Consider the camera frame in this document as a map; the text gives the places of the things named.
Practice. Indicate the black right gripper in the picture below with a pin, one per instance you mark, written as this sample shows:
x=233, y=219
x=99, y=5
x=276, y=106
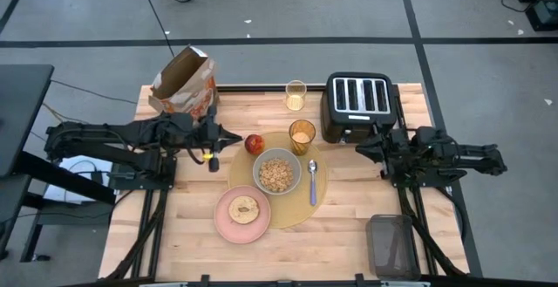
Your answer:
x=399, y=149

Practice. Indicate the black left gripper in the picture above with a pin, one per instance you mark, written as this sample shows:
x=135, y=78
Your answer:
x=196, y=134

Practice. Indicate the red yellow apple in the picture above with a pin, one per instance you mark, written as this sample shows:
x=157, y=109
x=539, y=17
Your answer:
x=254, y=144

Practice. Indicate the grey bowl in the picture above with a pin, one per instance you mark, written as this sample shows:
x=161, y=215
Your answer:
x=261, y=156

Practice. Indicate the pumpkin cereal box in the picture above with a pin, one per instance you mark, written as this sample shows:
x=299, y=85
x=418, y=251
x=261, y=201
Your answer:
x=183, y=82

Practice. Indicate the toasted bagel half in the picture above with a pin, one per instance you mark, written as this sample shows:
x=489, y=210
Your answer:
x=244, y=209

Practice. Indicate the amber faceted juice glass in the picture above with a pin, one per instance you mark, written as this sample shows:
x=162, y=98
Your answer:
x=301, y=138

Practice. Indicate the pink plate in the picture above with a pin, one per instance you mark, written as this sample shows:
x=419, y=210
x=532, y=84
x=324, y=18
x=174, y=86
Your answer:
x=226, y=230

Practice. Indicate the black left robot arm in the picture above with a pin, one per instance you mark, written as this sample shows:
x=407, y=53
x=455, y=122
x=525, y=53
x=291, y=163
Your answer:
x=96, y=136

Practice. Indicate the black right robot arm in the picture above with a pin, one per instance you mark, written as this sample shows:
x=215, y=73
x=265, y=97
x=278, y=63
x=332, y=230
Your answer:
x=457, y=156

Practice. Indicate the black four-slot toaster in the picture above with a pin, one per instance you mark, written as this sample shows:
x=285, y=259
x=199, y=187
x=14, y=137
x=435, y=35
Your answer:
x=357, y=104

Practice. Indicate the cereal rings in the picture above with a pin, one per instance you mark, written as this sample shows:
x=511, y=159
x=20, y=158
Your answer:
x=276, y=175

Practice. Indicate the clear ribbed glass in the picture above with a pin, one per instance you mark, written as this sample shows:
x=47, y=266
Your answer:
x=295, y=97

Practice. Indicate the grey mesh bin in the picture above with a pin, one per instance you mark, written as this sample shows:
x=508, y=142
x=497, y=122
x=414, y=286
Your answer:
x=392, y=248

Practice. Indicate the round woven beige placemat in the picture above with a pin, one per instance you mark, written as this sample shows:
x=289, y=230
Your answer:
x=296, y=213

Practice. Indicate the black desk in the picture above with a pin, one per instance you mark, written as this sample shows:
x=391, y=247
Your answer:
x=22, y=112

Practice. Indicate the black equipment box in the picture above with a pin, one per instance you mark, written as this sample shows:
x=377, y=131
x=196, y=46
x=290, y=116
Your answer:
x=542, y=12

